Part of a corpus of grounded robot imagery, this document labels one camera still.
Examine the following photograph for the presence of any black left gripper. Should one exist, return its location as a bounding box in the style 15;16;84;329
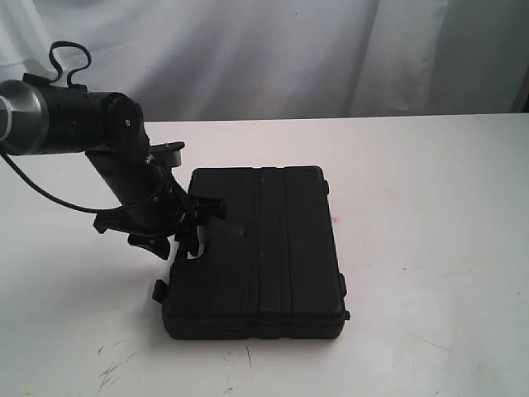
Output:
85;146;226;261

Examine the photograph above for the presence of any black plastic tool case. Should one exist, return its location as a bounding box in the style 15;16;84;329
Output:
153;165;350;340

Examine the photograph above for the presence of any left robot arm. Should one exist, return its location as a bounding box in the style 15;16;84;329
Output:
1;74;226;259

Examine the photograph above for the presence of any white backdrop curtain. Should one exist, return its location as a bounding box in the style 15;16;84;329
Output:
1;1;528;121

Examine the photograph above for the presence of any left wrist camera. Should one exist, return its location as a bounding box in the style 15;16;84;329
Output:
150;141;185;169

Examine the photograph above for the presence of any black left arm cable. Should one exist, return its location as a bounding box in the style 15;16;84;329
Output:
0;40;183;213

